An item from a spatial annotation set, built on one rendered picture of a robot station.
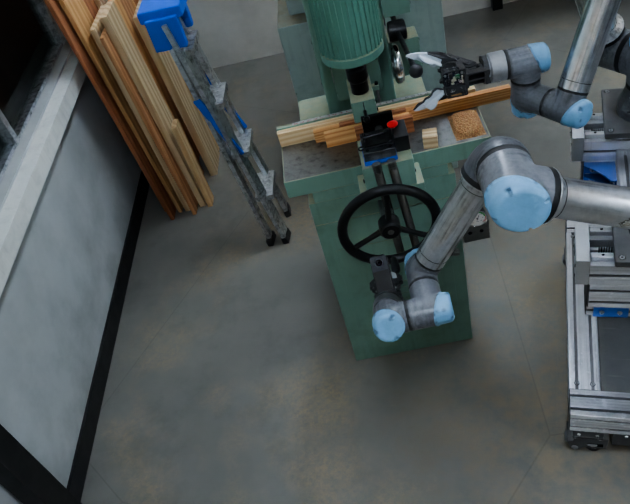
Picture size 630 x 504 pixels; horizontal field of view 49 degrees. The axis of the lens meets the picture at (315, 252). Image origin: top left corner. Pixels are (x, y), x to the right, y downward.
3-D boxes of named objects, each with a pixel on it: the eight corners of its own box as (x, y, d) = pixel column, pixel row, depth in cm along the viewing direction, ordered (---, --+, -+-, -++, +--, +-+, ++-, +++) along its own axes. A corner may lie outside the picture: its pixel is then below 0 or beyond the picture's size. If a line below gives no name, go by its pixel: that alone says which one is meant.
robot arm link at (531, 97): (538, 128, 181) (538, 92, 174) (504, 114, 189) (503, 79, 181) (557, 113, 184) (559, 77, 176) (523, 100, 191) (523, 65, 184)
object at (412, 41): (393, 78, 215) (388, 43, 207) (390, 66, 220) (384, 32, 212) (424, 71, 214) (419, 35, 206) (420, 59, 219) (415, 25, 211)
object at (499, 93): (316, 143, 211) (313, 132, 208) (315, 139, 212) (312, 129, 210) (511, 98, 205) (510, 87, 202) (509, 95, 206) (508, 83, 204)
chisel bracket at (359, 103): (356, 128, 203) (350, 103, 197) (350, 102, 213) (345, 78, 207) (381, 122, 202) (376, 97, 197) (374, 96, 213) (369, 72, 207)
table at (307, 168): (289, 220, 198) (283, 204, 194) (284, 156, 220) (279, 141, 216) (502, 173, 192) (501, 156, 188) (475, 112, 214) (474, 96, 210)
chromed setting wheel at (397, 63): (398, 92, 210) (392, 56, 201) (391, 71, 219) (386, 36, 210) (408, 90, 209) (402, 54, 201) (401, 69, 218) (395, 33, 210)
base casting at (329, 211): (313, 226, 214) (307, 204, 207) (302, 121, 255) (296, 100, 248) (459, 195, 209) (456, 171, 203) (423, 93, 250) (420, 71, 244)
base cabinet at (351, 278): (354, 362, 262) (313, 228, 213) (339, 255, 304) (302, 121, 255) (473, 339, 258) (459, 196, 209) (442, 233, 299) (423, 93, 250)
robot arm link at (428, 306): (444, 273, 168) (399, 283, 170) (453, 308, 160) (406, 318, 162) (449, 293, 173) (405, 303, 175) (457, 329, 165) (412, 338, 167)
